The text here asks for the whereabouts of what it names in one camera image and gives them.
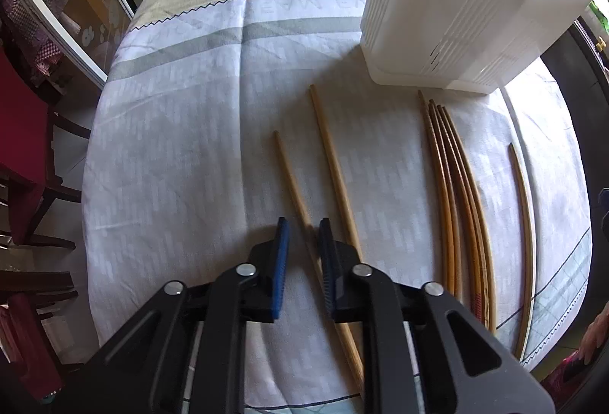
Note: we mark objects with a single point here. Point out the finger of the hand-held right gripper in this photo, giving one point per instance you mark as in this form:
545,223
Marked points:
604,196

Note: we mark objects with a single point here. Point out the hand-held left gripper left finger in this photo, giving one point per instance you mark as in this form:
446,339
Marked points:
280,262

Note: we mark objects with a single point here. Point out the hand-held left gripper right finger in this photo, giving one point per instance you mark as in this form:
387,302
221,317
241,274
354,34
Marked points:
328,262

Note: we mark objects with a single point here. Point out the white plastic utensil holder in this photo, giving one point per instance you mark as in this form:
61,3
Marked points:
466,5

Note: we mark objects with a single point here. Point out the person's right hand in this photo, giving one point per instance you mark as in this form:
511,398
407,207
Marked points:
592,333

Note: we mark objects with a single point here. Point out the grey patterned tablecloth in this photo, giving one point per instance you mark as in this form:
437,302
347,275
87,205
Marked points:
190,133

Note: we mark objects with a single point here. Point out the red cushioned wooden chair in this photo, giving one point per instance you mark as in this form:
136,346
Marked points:
33,347
19,133

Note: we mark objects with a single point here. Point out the sliding glass door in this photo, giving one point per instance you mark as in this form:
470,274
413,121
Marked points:
71,5

